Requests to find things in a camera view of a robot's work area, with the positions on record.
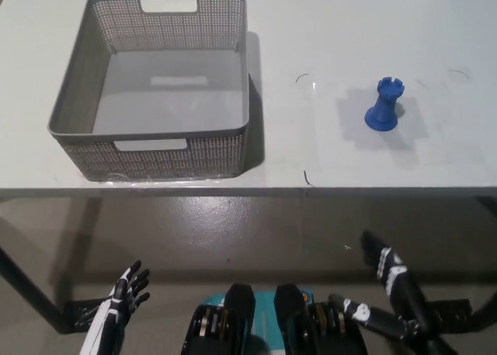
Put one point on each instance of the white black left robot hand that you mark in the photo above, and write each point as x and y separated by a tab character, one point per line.
110	308

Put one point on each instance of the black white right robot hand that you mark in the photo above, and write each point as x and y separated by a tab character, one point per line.
411	296

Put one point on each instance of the blue chess rook piece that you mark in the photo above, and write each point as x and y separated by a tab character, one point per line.
382	110

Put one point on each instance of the black metal table leg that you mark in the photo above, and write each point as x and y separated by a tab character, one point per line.
31	291

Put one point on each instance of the black teal robot body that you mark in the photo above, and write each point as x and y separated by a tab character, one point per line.
240	324

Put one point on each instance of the grey tape patch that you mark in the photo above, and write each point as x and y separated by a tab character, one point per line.
349	114

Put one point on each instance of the grey perforated plastic basket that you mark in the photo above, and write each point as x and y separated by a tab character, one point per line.
171	98

